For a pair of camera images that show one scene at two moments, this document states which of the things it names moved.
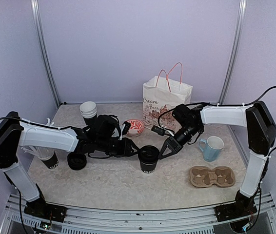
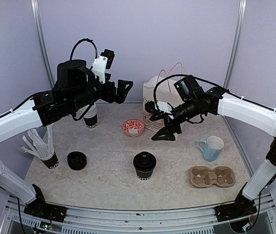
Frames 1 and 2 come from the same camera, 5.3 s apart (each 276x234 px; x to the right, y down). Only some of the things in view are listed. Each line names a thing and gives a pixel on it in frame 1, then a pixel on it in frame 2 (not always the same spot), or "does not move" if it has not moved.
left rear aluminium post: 34,4 does not move
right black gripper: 172,145 to 170,136
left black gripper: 126,149 to 120,94
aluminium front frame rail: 80,220 does not move
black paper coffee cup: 148,167 to 144,175
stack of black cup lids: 77,161 does not move
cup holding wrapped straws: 49,156 does not move
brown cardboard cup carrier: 202,177 does not move
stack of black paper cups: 88,111 does not move
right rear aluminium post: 236,47 does not move
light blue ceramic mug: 211,148 does not move
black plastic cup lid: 148,153 to 144,161
